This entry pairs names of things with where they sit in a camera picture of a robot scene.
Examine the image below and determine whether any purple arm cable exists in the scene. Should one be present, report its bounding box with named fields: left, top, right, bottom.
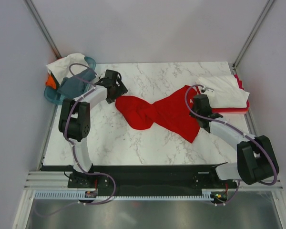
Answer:
left=185, top=85, right=280, bottom=207
left=33, top=63, right=117, bottom=217

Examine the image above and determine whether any right aluminium frame post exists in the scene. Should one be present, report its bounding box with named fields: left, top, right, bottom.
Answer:
left=229, top=0, right=276, bottom=73

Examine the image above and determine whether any grey blue t shirt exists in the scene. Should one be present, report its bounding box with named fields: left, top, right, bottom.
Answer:
left=58, top=69, right=96, bottom=99

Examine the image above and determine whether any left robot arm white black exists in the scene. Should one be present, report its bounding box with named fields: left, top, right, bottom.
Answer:
left=59, top=70, right=128, bottom=187

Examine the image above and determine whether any folded pink t shirt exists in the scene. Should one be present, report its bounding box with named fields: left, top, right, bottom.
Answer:
left=234, top=74, right=244, bottom=91

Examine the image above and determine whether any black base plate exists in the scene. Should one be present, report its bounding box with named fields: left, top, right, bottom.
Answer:
left=41, top=165, right=237, bottom=196

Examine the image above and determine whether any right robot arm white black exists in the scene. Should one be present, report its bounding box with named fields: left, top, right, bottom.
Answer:
left=190, top=94, right=279, bottom=188

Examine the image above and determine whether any folded white t shirt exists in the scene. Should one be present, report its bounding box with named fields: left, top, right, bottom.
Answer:
left=197, top=75, right=250, bottom=108

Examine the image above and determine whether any crumpled white t shirt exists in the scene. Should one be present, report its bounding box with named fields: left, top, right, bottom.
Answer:
left=46, top=53, right=88, bottom=84

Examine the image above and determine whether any orange t shirt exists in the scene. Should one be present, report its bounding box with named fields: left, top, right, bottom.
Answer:
left=45, top=74, right=58, bottom=90

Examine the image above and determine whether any folded red t shirt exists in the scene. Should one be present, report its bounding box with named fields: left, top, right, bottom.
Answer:
left=195, top=85, right=250, bottom=115

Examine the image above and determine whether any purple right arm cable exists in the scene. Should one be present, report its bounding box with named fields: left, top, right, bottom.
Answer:
left=185, top=85, right=280, bottom=207

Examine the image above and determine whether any teal plastic basket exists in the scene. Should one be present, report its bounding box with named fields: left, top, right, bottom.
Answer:
left=44, top=56, right=96, bottom=105

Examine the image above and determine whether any white slotted cable duct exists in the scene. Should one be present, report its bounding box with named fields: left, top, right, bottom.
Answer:
left=34, top=190, right=214, bottom=201

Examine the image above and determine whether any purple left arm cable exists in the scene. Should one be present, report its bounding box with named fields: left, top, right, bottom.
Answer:
left=33, top=63, right=117, bottom=217

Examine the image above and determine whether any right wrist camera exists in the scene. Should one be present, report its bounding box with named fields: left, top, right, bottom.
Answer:
left=201, top=86, right=214, bottom=94

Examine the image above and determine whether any aluminium frame post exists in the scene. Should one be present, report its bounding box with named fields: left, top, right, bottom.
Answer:
left=229, top=0, right=276, bottom=73
left=23, top=0, right=61, bottom=59

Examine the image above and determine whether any left aluminium frame post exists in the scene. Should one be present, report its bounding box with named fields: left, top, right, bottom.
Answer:
left=23, top=0, right=61, bottom=59

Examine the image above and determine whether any red t shirt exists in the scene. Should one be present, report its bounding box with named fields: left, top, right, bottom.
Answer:
left=195, top=85, right=250, bottom=115
left=115, top=85, right=200, bottom=143

